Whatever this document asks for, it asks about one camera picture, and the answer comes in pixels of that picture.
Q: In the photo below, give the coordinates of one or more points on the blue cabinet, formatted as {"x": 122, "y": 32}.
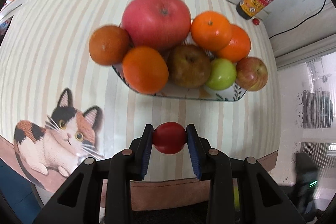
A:
{"x": 19, "y": 194}

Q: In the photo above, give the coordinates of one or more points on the striped tablecloth with cat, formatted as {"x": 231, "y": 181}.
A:
{"x": 45, "y": 50}

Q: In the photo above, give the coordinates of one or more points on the bright orange in plate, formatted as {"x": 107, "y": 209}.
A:
{"x": 239, "y": 46}

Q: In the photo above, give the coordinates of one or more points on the small red cherry tomato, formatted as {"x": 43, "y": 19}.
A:
{"x": 169, "y": 138}

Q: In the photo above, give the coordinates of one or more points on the red bottle cap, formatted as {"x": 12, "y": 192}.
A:
{"x": 256, "y": 21}

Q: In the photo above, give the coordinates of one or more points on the green apple in plate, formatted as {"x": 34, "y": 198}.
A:
{"x": 223, "y": 74}

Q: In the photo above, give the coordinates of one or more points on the red yellow striped apple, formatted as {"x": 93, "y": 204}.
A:
{"x": 252, "y": 74}

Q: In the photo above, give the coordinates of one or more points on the large red apple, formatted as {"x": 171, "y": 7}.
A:
{"x": 160, "y": 24}

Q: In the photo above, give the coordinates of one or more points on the dark brownish orange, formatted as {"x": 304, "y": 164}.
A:
{"x": 108, "y": 45}

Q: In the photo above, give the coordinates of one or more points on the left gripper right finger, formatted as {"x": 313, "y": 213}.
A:
{"x": 211, "y": 164}

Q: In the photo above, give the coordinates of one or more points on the brownish red apple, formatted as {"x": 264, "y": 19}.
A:
{"x": 189, "y": 66}

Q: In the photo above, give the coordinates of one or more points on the floral ceramic fruit plate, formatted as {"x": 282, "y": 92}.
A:
{"x": 232, "y": 94}

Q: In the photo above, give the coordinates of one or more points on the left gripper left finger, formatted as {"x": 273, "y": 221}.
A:
{"x": 130, "y": 164}

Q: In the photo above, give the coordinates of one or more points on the dark orange tangerine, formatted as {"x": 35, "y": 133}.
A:
{"x": 145, "y": 70}

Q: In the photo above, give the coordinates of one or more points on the black gas stove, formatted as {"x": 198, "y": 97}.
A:
{"x": 4, "y": 27}

